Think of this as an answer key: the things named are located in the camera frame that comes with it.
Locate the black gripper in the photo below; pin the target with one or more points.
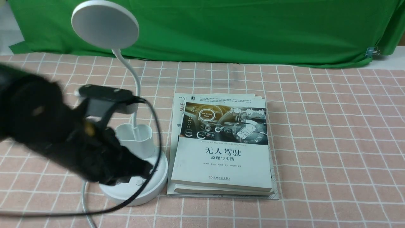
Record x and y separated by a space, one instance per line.
102 159

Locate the white desk lamp with base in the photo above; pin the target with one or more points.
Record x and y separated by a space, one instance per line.
108 25

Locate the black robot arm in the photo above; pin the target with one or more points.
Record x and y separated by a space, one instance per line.
34 114

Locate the bottom thin book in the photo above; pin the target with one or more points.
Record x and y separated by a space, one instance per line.
192 191

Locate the top book self-driving cover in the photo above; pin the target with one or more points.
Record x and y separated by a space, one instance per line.
221 155

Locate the pink checkered tablecloth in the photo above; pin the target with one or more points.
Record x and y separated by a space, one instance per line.
337 139

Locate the green backdrop cloth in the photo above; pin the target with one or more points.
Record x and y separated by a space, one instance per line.
308 33

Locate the blue binder clip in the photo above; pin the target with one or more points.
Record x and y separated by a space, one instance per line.
372 51

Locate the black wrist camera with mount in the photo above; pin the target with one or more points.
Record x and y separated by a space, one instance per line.
102 102

